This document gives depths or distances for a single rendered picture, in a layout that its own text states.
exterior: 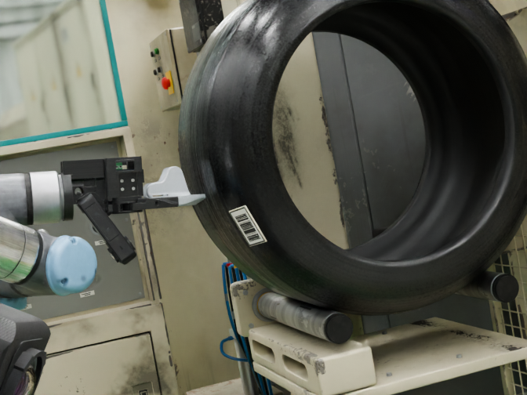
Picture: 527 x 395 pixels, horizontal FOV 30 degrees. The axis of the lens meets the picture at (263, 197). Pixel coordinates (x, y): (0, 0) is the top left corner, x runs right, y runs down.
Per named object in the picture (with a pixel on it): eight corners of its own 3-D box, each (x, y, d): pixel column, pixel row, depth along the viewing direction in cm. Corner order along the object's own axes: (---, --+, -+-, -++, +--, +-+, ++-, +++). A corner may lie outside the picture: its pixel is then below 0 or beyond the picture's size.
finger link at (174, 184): (208, 164, 145) (146, 168, 142) (210, 204, 145) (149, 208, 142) (203, 164, 148) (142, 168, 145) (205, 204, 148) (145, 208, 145)
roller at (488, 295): (404, 288, 184) (393, 268, 183) (423, 276, 185) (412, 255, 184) (502, 309, 150) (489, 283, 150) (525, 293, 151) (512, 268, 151)
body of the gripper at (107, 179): (147, 155, 141) (61, 161, 138) (150, 215, 142) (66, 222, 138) (137, 157, 149) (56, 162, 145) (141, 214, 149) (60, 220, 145)
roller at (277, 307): (263, 321, 176) (250, 300, 175) (284, 307, 177) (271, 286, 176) (335, 350, 142) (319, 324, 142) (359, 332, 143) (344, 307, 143)
